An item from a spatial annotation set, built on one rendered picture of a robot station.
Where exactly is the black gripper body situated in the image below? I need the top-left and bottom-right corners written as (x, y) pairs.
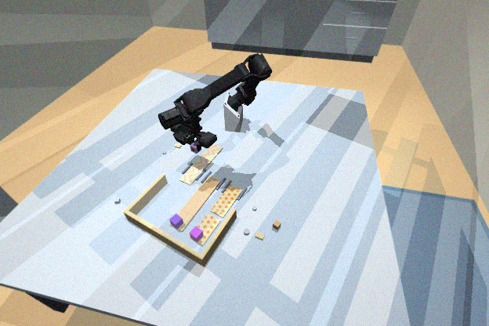
top-left (170, 117), bottom-right (217, 148)

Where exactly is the purple labelled cube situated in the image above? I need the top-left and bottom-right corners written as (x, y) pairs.
top-left (190, 143), bottom-right (199, 154)

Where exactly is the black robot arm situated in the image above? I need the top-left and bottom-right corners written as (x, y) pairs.
top-left (158, 53), bottom-right (272, 145)

